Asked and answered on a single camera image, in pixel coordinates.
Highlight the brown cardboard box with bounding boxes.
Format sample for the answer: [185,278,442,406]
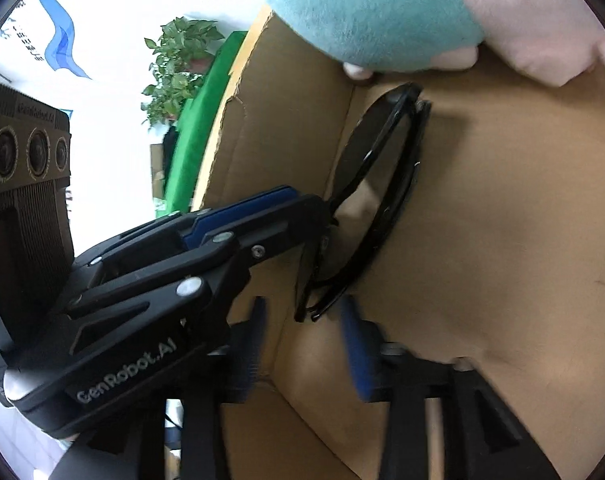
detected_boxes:
[190,5,605,480]

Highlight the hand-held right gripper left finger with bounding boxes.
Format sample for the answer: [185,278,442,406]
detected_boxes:
[52,296,268,480]

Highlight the teal and pink pig plush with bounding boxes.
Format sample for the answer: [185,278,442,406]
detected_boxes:
[260,0,605,88]

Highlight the black sunglasses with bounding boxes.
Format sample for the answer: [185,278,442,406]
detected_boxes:
[293,82,433,323]

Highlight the green potted plant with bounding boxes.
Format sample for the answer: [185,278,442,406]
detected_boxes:
[141,16,226,128]

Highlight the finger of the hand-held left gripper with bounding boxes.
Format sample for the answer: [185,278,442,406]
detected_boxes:
[52,195,338,356]
[75,186,303,281]

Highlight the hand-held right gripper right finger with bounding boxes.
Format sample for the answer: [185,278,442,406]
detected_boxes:
[339,294,563,480]

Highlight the blue wall decal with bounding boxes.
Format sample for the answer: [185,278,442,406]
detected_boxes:
[35,0,90,81]

